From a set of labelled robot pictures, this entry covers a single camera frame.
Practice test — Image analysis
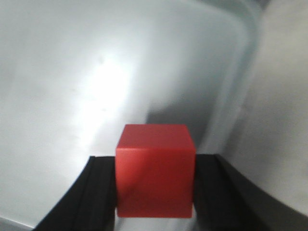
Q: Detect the grey metal tray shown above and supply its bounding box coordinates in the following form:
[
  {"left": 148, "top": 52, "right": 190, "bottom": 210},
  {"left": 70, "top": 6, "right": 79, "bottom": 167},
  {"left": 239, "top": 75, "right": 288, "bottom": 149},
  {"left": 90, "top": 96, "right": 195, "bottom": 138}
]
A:
[{"left": 0, "top": 0, "right": 262, "bottom": 227}]

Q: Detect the red cube block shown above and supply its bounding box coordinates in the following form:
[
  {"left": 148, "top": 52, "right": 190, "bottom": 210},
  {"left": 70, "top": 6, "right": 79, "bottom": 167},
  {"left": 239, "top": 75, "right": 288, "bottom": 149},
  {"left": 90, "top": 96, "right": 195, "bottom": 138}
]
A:
[{"left": 115, "top": 124, "right": 196, "bottom": 218}]

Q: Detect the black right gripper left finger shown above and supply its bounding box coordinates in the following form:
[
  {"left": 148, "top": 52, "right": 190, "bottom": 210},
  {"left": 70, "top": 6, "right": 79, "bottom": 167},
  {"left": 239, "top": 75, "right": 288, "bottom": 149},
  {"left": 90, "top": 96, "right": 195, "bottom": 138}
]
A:
[{"left": 34, "top": 156, "right": 116, "bottom": 231}]

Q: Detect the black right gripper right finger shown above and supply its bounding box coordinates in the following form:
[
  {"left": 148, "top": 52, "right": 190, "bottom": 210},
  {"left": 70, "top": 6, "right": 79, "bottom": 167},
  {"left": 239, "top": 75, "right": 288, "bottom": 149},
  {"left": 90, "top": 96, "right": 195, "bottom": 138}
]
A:
[{"left": 193, "top": 154, "right": 308, "bottom": 231}]

